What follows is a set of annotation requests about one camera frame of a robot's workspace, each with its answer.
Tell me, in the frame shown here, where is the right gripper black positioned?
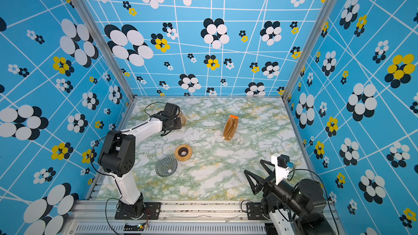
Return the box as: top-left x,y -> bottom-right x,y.
246,158 -> 307,220

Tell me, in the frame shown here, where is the orange glass coffee carafe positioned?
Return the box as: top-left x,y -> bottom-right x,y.
178,111 -> 187,126

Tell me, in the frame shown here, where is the wooden ring dripper holder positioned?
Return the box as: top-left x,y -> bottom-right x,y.
174,145 -> 193,162

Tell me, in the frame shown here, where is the grey ribbed glass dripper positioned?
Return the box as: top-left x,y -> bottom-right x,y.
155,156 -> 178,177

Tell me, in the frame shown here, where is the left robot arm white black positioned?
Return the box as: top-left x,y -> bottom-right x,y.
98,103 -> 182,220

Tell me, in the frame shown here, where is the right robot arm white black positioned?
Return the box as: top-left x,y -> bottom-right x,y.
240,154 -> 338,235

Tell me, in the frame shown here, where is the small green circuit board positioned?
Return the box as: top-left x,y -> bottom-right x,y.
124,224 -> 145,232

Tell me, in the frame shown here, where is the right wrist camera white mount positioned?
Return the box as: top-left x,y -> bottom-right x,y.
271,153 -> 294,185

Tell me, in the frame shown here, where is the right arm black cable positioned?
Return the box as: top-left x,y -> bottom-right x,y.
287,168 -> 340,235

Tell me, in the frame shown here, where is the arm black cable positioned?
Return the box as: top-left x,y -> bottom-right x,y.
287,168 -> 340,235
144,102 -> 168,118

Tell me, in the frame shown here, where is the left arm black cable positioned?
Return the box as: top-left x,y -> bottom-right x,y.
144,102 -> 168,118

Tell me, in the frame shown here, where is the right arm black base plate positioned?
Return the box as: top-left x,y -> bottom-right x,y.
245,202 -> 270,220

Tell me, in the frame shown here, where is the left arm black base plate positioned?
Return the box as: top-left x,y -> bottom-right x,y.
114,202 -> 162,220

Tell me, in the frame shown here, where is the aluminium front rail frame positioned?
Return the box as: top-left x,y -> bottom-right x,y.
60,200 -> 347,235

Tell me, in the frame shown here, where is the left aluminium corner post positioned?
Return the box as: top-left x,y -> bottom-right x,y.
72,0 -> 135,102

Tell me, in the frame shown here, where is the aluminium corner post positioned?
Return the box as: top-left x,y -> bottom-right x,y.
72,0 -> 135,102
283,0 -> 337,101

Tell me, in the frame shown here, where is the right aluminium corner post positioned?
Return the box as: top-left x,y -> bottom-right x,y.
283,0 -> 337,101

